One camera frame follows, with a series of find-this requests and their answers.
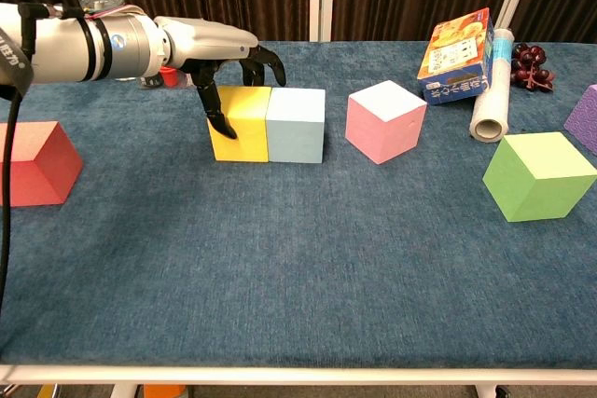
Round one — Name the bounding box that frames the pink cube block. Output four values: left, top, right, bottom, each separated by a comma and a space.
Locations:
345, 79, 428, 166

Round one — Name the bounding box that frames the purple cube block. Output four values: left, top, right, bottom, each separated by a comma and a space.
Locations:
563, 84, 597, 157

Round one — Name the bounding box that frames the plastic wrap roll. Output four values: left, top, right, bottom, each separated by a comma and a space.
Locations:
469, 28, 516, 142

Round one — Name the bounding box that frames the orange object under table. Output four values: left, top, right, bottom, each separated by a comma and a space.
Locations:
143, 384, 187, 398

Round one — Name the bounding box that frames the green cube block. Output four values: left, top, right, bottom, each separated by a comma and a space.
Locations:
482, 131, 597, 224

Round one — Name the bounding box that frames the light blue cube block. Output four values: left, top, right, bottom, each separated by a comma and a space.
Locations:
265, 88, 326, 165

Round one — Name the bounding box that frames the clear box with red stoppers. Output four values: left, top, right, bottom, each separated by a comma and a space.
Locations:
138, 66, 197, 90

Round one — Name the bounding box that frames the yellow cube block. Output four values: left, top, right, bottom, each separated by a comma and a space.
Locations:
206, 85, 273, 164

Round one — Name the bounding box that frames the white table frame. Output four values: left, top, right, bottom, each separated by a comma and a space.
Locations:
0, 364, 597, 398

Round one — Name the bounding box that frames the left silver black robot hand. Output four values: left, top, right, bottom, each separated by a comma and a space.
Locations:
156, 17, 286, 141

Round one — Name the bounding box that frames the dark red grape bunch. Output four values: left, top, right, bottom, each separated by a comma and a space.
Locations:
510, 43, 557, 92

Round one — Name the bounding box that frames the blue orange cookie box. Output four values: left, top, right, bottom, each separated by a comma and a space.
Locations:
416, 7, 495, 107

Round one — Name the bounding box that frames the red cube block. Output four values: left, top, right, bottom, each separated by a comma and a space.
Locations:
0, 120, 85, 209

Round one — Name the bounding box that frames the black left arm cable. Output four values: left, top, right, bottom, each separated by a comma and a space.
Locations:
0, 27, 35, 320

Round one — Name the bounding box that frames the blue fabric table cover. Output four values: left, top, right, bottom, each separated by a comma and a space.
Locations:
0, 38, 597, 370

